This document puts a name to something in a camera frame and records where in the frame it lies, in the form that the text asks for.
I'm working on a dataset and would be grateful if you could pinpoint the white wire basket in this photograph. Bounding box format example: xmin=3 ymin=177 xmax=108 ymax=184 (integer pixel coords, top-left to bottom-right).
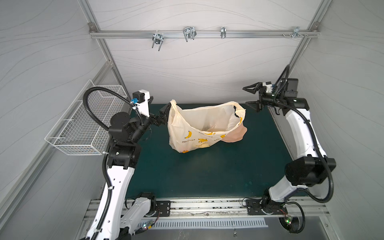
xmin=45 ymin=80 xmax=125 ymax=156

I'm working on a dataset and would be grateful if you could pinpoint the green table mat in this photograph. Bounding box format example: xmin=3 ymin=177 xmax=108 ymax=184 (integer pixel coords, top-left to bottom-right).
xmin=126 ymin=108 xmax=292 ymax=199

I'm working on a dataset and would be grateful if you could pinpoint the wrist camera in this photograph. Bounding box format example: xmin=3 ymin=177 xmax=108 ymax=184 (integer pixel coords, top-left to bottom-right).
xmin=132 ymin=90 xmax=151 ymax=118
xmin=262 ymin=82 xmax=275 ymax=94

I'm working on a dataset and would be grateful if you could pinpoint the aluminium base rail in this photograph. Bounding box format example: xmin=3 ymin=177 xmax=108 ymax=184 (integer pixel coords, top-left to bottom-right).
xmin=83 ymin=196 xmax=331 ymax=221

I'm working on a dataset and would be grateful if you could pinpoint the white slotted cable duct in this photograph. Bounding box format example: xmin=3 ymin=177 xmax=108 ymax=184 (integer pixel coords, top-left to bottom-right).
xmin=152 ymin=218 xmax=269 ymax=230

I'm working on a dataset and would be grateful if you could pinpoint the horizontal aluminium rail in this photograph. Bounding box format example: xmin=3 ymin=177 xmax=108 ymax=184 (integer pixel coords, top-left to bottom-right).
xmin=90 ymin=29 xmax=321 ymax=39

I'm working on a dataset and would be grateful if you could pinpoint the pink scalloped fruit plate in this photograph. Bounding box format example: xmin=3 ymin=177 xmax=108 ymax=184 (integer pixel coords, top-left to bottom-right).
xmin=222 ymin=123 xmax=248 ymax=143

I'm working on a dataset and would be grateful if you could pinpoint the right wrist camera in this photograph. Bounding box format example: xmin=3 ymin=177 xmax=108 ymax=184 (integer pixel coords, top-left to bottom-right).
xmin=262 ymin=82 xmax=275 ymax=94

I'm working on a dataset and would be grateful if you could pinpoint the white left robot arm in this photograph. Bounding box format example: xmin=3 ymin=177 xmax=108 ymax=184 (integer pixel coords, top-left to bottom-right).
xmin=83 ymin=87 xmax=171 ymax=240

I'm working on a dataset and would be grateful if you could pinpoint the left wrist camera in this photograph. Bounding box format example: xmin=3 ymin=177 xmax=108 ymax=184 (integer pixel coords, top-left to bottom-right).
xmin=132 ymin=90 xmax=151 ymax=118

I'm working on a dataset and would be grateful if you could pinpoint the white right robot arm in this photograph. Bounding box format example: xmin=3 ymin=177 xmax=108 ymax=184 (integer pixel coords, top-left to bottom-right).
xmin=243 ymin=66 xmax=337 ymax=234

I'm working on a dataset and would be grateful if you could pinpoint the metal hook clamp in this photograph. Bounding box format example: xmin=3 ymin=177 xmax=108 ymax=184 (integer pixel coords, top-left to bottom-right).
xmin=183 ymin=27 xmax=197 ymax=42
xmin=152 ymin=33 xmax=164 ymax=51
xmin=221 ymin=27 xmax=227 ymax=39
xmin=282 ymin=27 xmax=309 ymax=39

